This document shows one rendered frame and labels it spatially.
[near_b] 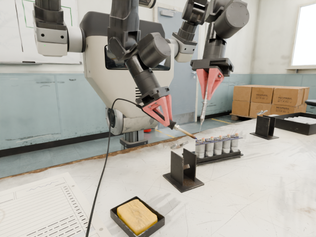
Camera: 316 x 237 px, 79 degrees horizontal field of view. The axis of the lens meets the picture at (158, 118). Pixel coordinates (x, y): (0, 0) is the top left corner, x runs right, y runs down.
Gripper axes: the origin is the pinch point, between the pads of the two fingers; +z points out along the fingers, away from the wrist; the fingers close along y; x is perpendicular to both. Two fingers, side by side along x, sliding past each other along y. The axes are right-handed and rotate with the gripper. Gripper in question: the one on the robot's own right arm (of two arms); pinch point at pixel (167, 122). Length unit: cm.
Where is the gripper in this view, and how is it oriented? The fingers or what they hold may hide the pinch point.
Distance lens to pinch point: 52.6
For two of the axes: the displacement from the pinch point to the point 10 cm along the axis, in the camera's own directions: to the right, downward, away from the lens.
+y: 3.8, -2.1, 9.0
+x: -8.0, 4.2, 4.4
